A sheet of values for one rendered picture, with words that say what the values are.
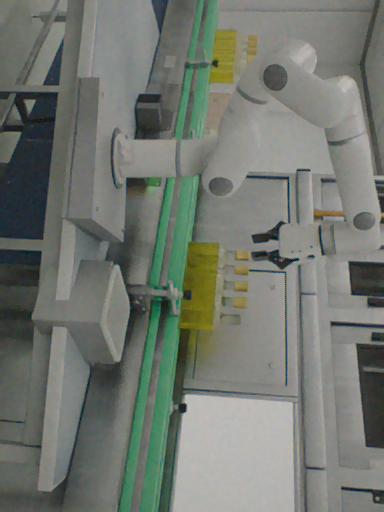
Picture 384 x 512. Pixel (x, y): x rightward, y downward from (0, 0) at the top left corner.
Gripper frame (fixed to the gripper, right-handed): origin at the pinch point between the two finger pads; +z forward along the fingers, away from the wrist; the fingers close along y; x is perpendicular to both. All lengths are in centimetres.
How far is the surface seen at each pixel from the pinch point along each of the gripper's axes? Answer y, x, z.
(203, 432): -34, -38, 23
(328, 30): 591, -307, -19
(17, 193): 29, 4, 79
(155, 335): -13.4, -17.9, 32.9
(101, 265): -10.5, 13.2, 35.4
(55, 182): 7, 26, 46
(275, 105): 494, -339, 59
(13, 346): -11, -24, 85
